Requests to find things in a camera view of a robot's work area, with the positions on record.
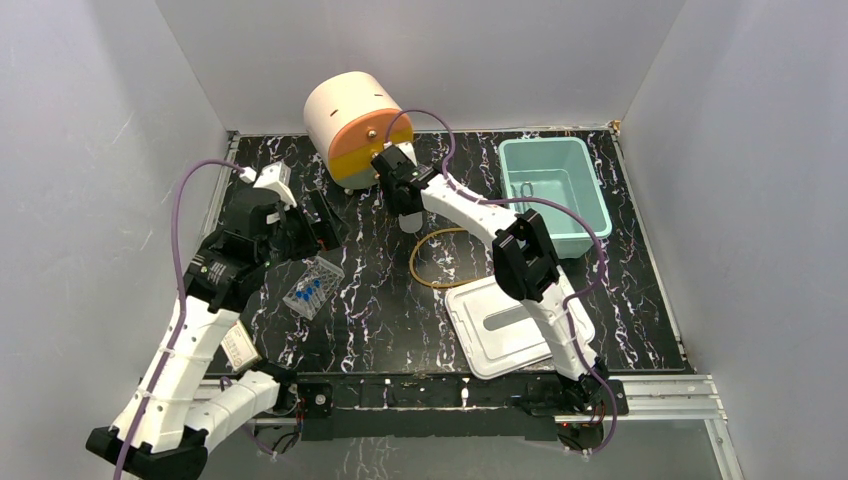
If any white squeeze bottle red cap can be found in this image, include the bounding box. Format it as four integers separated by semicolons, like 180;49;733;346
398;212;423;234

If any yellow rubber tube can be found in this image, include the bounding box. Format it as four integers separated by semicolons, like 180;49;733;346
408;227;475;290

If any white bin lid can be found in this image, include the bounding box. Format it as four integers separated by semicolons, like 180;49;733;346
445;274;599;380

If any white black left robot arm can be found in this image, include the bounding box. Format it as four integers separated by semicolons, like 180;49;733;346
85;188;347;479

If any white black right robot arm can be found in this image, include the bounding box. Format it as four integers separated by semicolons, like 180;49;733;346
371;144;612;414

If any clear test tube rack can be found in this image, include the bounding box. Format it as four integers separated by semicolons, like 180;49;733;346
283;257;344;320

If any round cabinet with coloured drawers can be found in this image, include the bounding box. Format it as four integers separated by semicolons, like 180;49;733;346
303;71;414;190

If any white green small box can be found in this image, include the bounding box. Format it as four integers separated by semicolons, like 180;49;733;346
220;321;261;373

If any teal plastic bin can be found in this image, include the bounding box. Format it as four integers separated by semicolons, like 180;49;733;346
498;137;612;259

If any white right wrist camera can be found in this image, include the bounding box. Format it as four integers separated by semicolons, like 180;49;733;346
393;141;418;165

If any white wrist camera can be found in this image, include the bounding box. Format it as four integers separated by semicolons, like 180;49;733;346
238;161;298;209
393;141;418;165

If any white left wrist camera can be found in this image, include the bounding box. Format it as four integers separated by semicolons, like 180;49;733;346
238;161;298;209

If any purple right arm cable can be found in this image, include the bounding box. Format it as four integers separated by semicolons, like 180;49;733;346
384;109;621;458

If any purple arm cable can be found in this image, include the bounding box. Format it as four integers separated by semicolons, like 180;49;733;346
111;160;248;480
384;109;621;458

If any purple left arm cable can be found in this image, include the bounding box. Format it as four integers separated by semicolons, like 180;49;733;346
111;160;248;480

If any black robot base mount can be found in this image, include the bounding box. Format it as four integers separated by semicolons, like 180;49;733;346
236;370;627;458

